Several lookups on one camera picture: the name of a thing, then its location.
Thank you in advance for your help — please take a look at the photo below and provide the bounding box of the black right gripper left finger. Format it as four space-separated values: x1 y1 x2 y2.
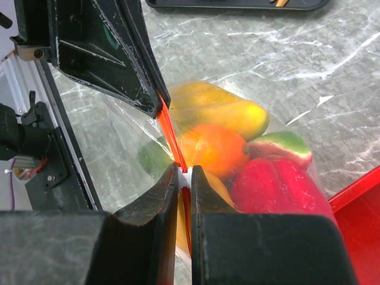
1 163 178 284

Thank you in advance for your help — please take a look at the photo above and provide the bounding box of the yellow toy mango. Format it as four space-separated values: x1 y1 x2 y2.
176 170 236 259

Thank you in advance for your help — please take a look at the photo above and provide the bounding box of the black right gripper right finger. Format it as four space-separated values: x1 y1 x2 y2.
191 166 358 284

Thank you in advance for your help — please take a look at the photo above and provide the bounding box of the orange green toy mango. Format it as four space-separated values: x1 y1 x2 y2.
168 80 270 141

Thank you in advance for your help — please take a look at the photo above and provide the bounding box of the red toy bell pepper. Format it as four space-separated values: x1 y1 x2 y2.
231 157 334 219

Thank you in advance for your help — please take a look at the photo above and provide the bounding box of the clear zip top bag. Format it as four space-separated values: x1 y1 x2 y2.
100 78 339 268

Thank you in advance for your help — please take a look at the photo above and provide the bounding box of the red plastic bin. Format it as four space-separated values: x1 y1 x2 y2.
329 167 380 284

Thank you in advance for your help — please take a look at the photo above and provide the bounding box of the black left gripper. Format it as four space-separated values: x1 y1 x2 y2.
11 0 160 118

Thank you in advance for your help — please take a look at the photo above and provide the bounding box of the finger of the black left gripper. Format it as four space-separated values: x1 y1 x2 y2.
120 0 170 107

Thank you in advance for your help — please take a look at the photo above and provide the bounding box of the green toy chili pepper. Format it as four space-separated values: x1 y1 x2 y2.
138 137 174 179

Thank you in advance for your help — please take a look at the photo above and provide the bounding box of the black serving tray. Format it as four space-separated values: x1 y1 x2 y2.
146 0 329 11

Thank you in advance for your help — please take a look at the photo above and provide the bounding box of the small orange toy fruit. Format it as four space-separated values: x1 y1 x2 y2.
178 123 250 180

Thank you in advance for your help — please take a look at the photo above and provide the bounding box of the toy watermelon slice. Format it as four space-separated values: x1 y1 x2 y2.
248 131 313 170

